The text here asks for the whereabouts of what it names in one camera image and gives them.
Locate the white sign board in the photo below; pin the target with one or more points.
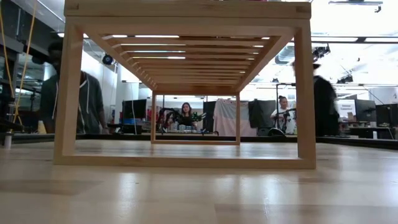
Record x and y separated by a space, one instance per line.
348 109

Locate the black table frame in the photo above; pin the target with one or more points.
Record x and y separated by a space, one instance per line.
357 142

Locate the yellow container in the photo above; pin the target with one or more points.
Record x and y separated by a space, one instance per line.
40 127

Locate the dark office desk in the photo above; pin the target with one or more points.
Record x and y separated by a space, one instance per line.
363 130

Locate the blue box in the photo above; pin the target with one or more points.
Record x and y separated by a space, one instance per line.
129 121

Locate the dark grey cloth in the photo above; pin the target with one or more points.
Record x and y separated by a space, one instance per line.
262 113

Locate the black computer monitor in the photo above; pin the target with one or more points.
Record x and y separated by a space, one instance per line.
134 109
365 110
387 115

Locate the white post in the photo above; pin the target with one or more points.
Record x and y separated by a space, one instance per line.
7 140

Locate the pink cloth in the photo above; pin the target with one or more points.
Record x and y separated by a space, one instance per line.
225 118

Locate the wooden slatted shelf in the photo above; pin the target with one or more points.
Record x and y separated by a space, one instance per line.
186 9

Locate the ceiling light fixture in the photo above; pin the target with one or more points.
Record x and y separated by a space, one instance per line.
354 2

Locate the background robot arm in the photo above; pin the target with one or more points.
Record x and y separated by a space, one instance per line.
197 117
286 119
166 116

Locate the black monitor panel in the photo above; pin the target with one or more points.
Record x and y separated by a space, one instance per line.
209 115

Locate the black ceiling spotlight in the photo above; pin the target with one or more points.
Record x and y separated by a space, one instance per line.
320 52
345 79

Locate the black round lamp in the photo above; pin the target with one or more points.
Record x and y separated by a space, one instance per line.
107 59

